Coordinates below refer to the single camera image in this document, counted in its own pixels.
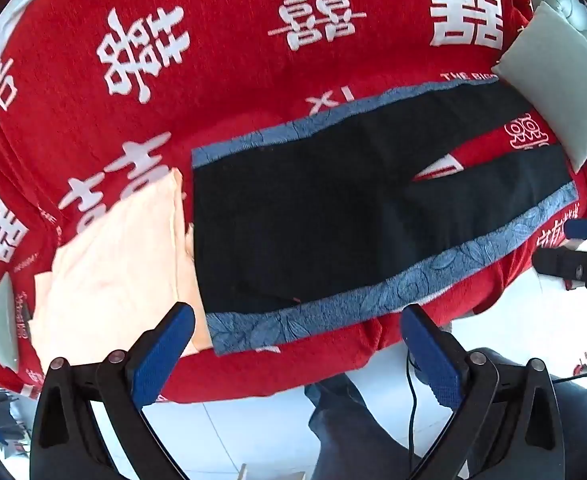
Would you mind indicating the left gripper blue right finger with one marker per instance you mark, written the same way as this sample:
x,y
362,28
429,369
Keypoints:
x,y
505,420

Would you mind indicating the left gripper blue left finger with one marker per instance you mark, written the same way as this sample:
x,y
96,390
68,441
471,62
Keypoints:
x,y
67,442

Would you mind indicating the black pants with blue trim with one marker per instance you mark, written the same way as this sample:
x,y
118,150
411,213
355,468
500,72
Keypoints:
x,y
325,222

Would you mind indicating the folded cream cloth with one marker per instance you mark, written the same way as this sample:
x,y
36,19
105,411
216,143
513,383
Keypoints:
x,y
118,278

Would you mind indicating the person's blue jeans leg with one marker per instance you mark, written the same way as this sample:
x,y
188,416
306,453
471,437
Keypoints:
x,y
355,446

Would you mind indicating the grey green pillow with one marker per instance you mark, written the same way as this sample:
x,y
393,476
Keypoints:
x,y
547,64

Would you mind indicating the red bedspread with white characters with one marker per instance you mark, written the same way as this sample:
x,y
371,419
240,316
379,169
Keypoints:
x,y
99,98

